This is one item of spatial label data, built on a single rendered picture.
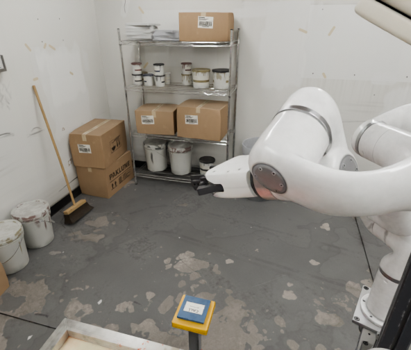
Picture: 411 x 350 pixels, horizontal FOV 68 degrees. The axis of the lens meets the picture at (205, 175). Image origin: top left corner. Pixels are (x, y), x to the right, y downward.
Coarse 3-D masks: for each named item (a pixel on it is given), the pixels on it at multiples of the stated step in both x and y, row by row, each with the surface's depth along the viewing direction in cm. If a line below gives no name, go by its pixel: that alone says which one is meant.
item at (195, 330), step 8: (184, 296) 118; (176, 312) 111; (208, 312) 111; (176, 320) 108; (184, 320) 108; (208, 320) 108; (184, 328) 107; (192, 328) 106; (200, 328) 105; (208, 328) 108; (192, 336) 115; (200, 336) 118; (192, 344) 117; (200, 344) 120
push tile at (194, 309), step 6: (186, 300) 114; (192, 300) 114; (198, 300) 114; (204, 300) 114; (186, 306) 111; (192, 306) 111; (198, 306) 111; (204, 306) 111; (180, 312) 109; (186, 312) 109; (192, 312) 109; (198, 312) 109; (204, 312) 109; (180, 318) 108; (186, 318) 107; (192, 318) 107; (198, 318) 107; (204, 318) 107
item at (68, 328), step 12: (60, 324) 103; (72, 324) 103; (84, 324) 103; (60, 336) 99; (72, 336) 102; (84, 336) 100; (96, 336) 99; (108, 336) 99; (120, 336) 99; (132, 336) 99; (48, 348) 95; (120, 348) 97; (132, 348) 95; (144, 348) 95; (156, 348) 95; (168, 348) 95
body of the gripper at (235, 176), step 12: (240, 156) 57; (216, 168) 54; (228, 168) 51; (240, 168) 49; (216, 180) 51; (228, 180) 49; (240, 180) 47; (252, 180) 47; (216, 192) 52; (228, 192) 50; (240, 192) 48; (252, 192) 47
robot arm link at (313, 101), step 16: (304, 96) 37; (320, 96) 36; (320, 112) 35; (336, 112) 36; (336, 128) 37; (336, 144) 38; (320, 160) 38; (336, 160) 37; (352, 160) 39; (272, 192) 45
